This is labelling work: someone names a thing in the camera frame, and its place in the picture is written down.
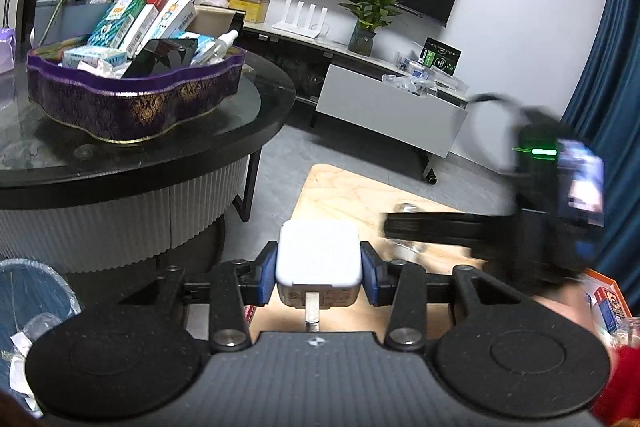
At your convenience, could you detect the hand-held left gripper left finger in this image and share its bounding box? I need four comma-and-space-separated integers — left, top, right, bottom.
120, 241, 279, 353

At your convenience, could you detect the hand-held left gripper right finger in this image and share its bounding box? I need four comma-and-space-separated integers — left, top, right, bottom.
360, 241, 536, 353

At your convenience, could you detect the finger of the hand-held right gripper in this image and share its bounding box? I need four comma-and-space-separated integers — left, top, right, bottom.
381, 209, 521, 259

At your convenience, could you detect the clear glass refill bottle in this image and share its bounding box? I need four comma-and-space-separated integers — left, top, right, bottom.
392, 202, 426, 261

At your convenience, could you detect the white plug charger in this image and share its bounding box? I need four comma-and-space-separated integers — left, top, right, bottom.
275, 219, 364, 323

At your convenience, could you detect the playing card box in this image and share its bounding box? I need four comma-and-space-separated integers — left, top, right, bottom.
592, 287, 629, 333

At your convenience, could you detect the person's right forearm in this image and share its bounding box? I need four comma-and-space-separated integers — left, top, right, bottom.
590, 342, 640, 427

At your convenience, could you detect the person's right hand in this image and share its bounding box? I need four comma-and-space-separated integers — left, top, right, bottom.
535, 279, 609, 351

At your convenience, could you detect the white tv cabinet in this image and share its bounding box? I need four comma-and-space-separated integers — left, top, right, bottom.
240, 19, 471, 186

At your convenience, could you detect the blue curtain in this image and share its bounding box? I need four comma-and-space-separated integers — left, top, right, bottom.
560, 0, 640, 298

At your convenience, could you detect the round black glass table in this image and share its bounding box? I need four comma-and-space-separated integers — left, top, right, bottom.
0, 52, 296, 276

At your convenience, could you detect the heap of clear packets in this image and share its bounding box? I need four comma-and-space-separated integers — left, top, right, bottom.
382, 54, 471, 98

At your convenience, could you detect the black and green box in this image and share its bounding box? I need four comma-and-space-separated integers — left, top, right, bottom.
417, 37, 462, 77

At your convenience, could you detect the green plant in vase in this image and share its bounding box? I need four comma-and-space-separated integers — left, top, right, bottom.
340, 0, 419, 57

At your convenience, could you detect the purple patterned tray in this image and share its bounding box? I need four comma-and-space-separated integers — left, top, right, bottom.
26, 34, 247, 143

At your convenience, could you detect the clear spray bottle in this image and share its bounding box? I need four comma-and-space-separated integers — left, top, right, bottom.
192, 28, 241, 66

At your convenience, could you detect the blue trash bin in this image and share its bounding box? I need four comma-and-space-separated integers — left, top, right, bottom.
0, 258, 84, 413

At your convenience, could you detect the black glossy box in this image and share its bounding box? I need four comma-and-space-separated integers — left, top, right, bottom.
120, 38, 199, 79

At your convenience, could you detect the white router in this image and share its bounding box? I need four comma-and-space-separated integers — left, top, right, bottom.
272, 0, 331, 39

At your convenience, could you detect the beige box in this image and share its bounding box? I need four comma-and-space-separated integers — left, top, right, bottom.
192, 4, 246, 39

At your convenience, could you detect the yellow tin box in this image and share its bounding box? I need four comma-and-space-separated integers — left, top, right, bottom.
227, 0, 271, 24

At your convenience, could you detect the pile of medicine boxes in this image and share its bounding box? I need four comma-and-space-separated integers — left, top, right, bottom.
60, 0, 199, 78

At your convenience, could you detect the clear storage box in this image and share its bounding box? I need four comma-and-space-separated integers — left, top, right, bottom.
35, 0, 121, 53

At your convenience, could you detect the small purple container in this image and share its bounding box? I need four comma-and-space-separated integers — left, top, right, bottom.
0, 26, 16, 76

